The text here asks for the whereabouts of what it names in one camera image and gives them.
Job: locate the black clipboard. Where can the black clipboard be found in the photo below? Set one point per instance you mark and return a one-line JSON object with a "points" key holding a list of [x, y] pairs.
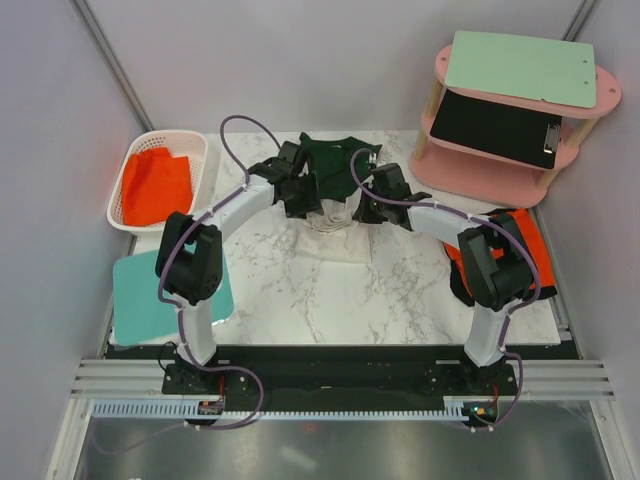
{"points": [[525, 136]]}

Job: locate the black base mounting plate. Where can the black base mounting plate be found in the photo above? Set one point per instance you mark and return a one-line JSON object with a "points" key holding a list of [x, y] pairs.
{"points": [[231, 358]]}

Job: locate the dark green t shirt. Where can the dark green t shirt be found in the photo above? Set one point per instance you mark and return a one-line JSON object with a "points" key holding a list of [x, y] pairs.
{"points": [[331, 161]]}

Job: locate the teal cutting board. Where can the teal cutting board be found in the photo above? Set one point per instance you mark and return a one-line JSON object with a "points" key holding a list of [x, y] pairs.
{"points": [[139, 317]]}

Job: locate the pink two-tier shelf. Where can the pink two-tier shelf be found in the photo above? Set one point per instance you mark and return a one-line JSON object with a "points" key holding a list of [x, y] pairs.
{"points": [[486, 177]]}

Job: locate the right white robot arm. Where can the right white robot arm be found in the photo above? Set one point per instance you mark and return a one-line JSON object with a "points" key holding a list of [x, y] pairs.
{"points": [[500, 272]]}

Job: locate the aluminium frame rail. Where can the aluminium frame rail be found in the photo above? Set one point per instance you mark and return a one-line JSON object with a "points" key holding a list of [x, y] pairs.
{"points": [[533, 379]]}

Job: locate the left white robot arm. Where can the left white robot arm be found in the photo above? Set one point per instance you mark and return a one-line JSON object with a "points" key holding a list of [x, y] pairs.
{"points": [[189, 263]]}

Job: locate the black t shirt right pile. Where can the black t shirt right pile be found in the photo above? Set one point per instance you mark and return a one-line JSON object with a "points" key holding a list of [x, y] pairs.
{"points": [[460, 291]]}

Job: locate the orange t shirt in basket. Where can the orange t shirt in basket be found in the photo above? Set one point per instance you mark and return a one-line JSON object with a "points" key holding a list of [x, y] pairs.
{"points": [[155, 184]]}

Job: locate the mint green board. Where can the mint green board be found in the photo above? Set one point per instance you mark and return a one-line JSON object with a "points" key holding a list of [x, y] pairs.
{"points": [[532, 68]]}

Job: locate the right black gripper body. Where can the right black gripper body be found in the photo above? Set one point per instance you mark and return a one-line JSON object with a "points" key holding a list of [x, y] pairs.
{"points": [[372, 210]]}

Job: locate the white slotted cable duct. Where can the white slotted cable duct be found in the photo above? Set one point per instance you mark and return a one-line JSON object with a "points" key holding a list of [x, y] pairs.
{"points": [[192, 409]]}

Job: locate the orange t shirt pile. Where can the orange t shirt pile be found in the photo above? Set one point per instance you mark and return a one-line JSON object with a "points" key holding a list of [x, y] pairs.
{"points": [[532, 236]]}

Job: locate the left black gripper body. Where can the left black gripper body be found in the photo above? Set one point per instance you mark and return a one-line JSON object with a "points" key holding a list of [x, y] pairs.
{"points": [[304, 197]]}

